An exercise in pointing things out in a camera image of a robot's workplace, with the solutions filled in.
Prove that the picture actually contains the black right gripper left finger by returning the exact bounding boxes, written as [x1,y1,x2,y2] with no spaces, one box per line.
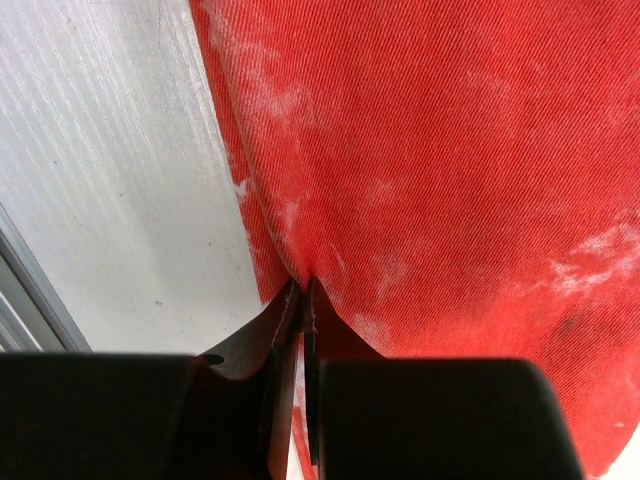
[1,282,300,479]

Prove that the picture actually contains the orange white tie-dye trousers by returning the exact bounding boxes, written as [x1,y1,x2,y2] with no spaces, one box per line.
[191,1,639,479]

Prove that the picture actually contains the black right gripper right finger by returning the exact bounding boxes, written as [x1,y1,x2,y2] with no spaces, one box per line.
[303,281,583,479]

